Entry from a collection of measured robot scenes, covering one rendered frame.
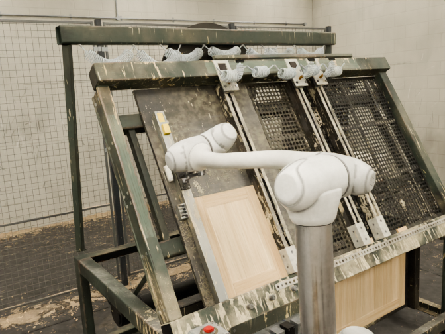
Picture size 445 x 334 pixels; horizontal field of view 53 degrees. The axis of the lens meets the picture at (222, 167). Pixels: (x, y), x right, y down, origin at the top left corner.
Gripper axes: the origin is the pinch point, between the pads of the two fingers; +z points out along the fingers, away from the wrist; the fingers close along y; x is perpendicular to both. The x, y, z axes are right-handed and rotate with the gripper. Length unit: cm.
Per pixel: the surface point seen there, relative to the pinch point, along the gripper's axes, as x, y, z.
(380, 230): 115, 52, 9
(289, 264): 44, 52, 10
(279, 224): 48, 32, 10
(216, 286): 3, 50, 12
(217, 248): 11.2, 34.3, 13.8
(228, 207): 24.9, 16.7, 14.1
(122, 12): 185, -373, 334
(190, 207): 3.7, 12.6, 11.7
